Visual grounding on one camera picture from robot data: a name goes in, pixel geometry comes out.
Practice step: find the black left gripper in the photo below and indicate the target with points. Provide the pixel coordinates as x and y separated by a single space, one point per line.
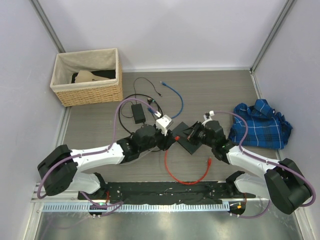
167 140

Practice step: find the beige item in basket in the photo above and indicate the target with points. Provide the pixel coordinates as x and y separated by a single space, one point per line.
84 76

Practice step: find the black network switch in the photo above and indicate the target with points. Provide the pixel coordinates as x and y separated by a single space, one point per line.
182 131

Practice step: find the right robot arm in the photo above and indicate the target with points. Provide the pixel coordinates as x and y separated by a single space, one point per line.
279 181

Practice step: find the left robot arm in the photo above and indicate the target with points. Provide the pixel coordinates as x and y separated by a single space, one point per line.
64 169

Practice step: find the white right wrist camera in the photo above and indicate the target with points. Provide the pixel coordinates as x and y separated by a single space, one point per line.
208 116

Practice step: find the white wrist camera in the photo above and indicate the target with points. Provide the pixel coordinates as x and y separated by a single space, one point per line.
208 116
163 123

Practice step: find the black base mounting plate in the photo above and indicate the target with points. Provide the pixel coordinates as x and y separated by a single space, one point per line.
168 193

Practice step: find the wicker basket with liner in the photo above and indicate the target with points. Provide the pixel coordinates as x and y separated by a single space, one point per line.
76 94

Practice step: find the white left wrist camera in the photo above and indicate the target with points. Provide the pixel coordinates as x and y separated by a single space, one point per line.
163 123

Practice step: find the blue plaid cloth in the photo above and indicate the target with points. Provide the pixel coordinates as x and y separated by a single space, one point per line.
266 127

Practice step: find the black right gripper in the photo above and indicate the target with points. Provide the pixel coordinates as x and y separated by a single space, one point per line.
193 131

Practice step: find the slotted cable duct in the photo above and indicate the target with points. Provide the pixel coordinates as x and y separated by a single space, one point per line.
62 207

